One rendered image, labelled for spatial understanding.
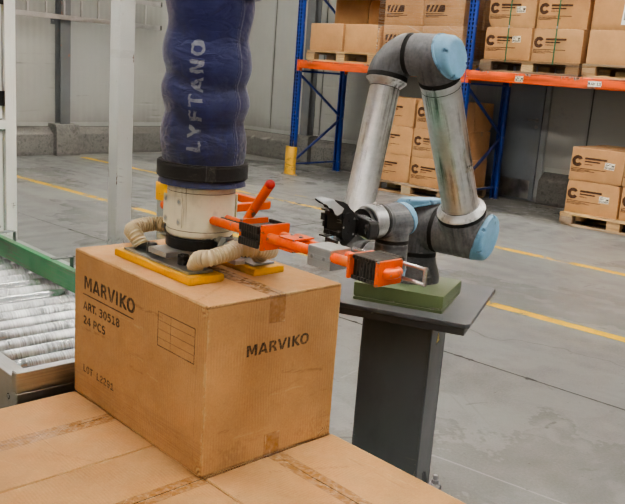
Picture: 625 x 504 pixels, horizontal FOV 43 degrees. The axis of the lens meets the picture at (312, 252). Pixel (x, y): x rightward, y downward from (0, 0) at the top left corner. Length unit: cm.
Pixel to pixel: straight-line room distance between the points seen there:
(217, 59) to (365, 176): 57
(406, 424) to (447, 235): 65
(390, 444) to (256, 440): 91
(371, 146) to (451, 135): 23
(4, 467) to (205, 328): 55
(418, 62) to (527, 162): 869
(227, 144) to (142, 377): 59
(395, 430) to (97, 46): 1062
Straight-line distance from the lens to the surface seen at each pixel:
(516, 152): 1091
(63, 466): 193
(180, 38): 192
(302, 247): 170
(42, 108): 1232
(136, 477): 187
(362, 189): 221
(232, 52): 192
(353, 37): 1087
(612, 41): 912
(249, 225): 180
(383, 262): 155
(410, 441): 272
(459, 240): 248
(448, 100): 225
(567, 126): 1068
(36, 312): 301
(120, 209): 561
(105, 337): 211
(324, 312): 194
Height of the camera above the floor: 144
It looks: 13 degrees down
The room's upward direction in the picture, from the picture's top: 4 degrees clockwise
